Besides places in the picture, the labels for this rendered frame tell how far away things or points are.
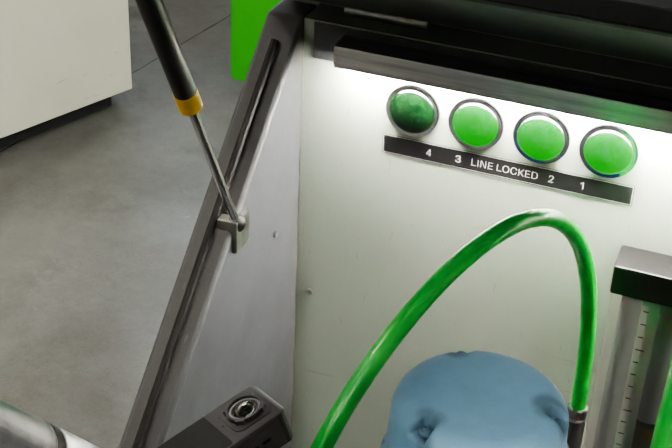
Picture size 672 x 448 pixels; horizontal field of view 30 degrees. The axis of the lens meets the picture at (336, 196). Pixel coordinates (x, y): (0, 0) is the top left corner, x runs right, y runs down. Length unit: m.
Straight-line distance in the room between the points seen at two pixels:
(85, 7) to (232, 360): 2.87
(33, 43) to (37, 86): 0.14
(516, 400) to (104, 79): 3.64
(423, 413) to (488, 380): 0.04
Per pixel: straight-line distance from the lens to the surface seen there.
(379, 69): 1.11
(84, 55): 4.03
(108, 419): 2.92
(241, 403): 0.83
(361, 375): 0.84
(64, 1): 3.92
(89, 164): 3.89
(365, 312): 1.29
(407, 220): 1.21
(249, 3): 4.06
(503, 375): 0.53
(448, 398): 0.52
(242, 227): 1.10
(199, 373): 1.11
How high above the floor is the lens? 1.90
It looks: 31 degrees down
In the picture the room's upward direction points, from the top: 3 degrees clockwise
